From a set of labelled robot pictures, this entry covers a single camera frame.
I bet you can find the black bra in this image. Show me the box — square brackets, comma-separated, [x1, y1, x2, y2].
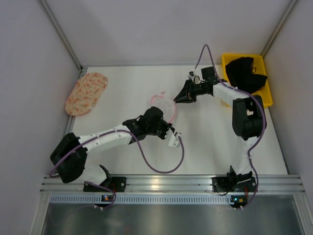
[225, 57, 268, 94]

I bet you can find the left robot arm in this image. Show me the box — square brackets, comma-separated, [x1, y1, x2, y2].
[50, 106, 175, 184]

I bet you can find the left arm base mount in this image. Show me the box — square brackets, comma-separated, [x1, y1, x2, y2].
[83, 176, 127, 192]

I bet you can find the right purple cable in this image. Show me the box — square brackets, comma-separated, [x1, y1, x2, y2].
[194, 44, 267, 211]

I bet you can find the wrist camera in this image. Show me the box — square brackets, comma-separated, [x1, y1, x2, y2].
[188, 71, 201, 84]
[168, 132, 181, 147]

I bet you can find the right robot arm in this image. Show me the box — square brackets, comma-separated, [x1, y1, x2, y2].
[174, 67, 266, 185]

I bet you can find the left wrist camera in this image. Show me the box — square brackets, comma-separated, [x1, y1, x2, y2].
[168, 132, 181, 147]

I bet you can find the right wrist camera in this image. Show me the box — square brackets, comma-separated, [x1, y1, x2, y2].
[188, 71, 201, 84]

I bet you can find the aluminium frame rail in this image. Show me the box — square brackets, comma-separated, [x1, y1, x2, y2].
[40, 175, 305, 195]

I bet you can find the orange patterned laundry bag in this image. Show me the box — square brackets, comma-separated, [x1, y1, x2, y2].
[65, 72, 108, 117]

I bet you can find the yellow plastic tray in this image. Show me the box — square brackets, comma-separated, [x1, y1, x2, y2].
[222, 53, 273, 107]

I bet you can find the perforated cable duct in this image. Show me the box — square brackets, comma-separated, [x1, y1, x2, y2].
[50, 194, 234, 205]

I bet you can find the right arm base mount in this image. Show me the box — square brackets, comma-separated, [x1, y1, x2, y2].
[212, 176, 257, 196]

